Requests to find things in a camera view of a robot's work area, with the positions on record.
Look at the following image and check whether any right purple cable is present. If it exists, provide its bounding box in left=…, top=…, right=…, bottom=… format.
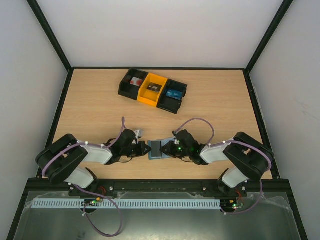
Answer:
left=174, top=117, right=273, bottom=216

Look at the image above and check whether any dark card in yellow bin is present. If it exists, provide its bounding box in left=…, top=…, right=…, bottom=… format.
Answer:
left=147, top=82, right=162, bottom=93

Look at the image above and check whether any black storage bin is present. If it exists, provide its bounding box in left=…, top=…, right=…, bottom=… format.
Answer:
left=156, top=79, right=188, bottom=115
left=118, top=68, right=148, bottom=101

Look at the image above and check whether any white slotted cable duct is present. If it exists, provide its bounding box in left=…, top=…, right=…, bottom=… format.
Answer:
left=31, top=198, right=221, bottom=210

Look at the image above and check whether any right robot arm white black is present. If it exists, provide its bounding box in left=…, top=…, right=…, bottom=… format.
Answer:
left=159, top=130, right=274, bottom=196

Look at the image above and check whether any black enclosure frame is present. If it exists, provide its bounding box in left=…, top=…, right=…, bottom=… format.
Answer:
left=7, top=0, right=308, bottom=240

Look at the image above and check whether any teal leather card holder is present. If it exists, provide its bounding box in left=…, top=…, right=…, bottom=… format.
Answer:
left=147, top=137, right=175, bottom=160

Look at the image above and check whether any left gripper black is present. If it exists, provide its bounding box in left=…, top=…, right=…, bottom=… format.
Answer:
left=121, top=141, right=152, bottom=158

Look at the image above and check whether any blue card in bin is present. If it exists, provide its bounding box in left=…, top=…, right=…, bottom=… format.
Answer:
left=166, top=89, right=183, bottom=100

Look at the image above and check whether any yellow storage bin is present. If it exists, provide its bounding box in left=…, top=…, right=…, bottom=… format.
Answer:
left=137, top=73, right=168, bottom=107

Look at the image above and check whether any left black storage bin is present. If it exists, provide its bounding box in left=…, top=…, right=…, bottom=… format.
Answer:
left=118, top=68, right=148, bottom=101

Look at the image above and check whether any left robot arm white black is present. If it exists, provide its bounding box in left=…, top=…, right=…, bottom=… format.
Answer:
left=35, top=129, right=152, bottom=189

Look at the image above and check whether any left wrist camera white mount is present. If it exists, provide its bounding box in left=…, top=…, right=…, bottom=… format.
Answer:
left=134, top=129, right=144, bottom=142

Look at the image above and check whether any black mounting rail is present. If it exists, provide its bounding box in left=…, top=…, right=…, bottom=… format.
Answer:
left=23, top=178, right=293, bottom=199

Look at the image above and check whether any black VIP credit card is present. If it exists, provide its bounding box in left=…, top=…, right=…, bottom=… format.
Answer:
left=150, top=140, right=162, bottom=158

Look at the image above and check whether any red white card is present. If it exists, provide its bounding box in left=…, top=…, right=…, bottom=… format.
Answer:
left=129, top=77, right=144, bottom=87

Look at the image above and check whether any right black storage bin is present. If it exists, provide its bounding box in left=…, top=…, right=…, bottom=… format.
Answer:
left=156, top=79, right=188, bottom=115

